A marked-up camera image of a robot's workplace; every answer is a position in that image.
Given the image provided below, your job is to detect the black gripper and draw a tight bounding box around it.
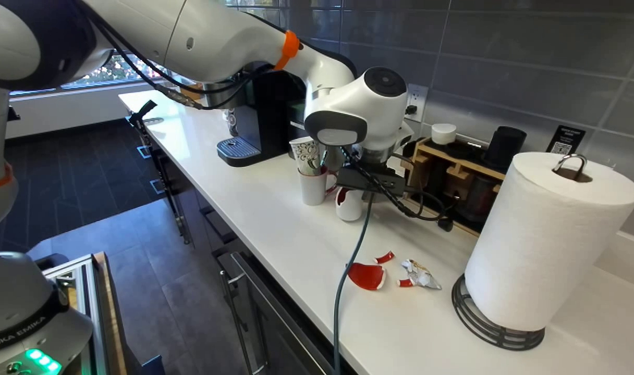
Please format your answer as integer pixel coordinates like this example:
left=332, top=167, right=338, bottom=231
left=336, top=163, right=409, bottom=212

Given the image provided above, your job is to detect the large red mug shard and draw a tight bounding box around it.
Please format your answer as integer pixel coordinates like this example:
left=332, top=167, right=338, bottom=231
left=345, top=259, right=388, bottom=292

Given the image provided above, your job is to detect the printed paper cup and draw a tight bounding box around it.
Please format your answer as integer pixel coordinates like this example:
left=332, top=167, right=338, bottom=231
left=288, top=136, right=327, bottom=177

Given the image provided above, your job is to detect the crumpled white wrapper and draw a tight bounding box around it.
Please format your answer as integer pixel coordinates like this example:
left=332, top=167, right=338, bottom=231
left=398, top=257, right=442, bottom=292

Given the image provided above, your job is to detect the wooden countertop organizer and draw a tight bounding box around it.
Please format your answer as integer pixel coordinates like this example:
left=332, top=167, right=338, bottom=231
left=405, top=136, right=506, bottom=236

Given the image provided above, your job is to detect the small white cup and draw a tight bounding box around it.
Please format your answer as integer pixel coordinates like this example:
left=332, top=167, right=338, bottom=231
left=429, top=120, right=460, bottom=146

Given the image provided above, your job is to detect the black Keurig coffee maker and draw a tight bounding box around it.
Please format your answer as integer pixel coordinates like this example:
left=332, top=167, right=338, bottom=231
left=214, top=64, right=309, bottom=169

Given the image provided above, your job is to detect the stainless undercounter appliance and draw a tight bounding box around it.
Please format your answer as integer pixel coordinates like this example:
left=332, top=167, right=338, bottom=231
left=214, top=245, right=347, bottom=375

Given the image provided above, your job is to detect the black canister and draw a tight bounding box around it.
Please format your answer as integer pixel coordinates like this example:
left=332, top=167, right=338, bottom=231
left=481, top=124, right=529, bottom=175

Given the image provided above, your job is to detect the dark wood base cabinet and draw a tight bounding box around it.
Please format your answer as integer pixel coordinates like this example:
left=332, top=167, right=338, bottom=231
left=146, top=144, right=347, bottom=375

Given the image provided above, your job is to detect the white paper towel roll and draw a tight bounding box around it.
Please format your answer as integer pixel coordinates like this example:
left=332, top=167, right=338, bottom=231
left=464, top=150, right=634, bottom=333

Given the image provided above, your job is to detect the small black sign card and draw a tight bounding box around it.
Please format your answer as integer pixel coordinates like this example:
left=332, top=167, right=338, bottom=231
left=544, top=123, right=588, bottom=155

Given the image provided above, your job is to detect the grey power cable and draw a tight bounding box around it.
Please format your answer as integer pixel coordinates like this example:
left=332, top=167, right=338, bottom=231
left=330, top=101, right=421, bottom=375

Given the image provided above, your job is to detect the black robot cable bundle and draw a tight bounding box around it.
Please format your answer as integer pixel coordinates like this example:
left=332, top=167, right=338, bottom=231
left=85, top=12, right=460, bottom=236

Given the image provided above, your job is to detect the white wall outlet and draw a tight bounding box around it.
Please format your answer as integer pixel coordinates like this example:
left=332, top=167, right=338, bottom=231
left=407, top=83, right=429, bottom=123

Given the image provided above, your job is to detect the black wire towel holder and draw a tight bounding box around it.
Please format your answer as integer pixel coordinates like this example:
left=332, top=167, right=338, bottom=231
left=451, top=152, right=595, bottom=351

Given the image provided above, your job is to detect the black clamp mount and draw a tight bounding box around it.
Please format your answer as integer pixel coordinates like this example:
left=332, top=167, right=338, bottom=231
left=123, top=98, right=161, bottom=131

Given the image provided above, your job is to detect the aluminium robot cart frame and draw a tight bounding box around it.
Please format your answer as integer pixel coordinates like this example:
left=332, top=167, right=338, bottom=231
left=41, top=249, right=132, bottom=375

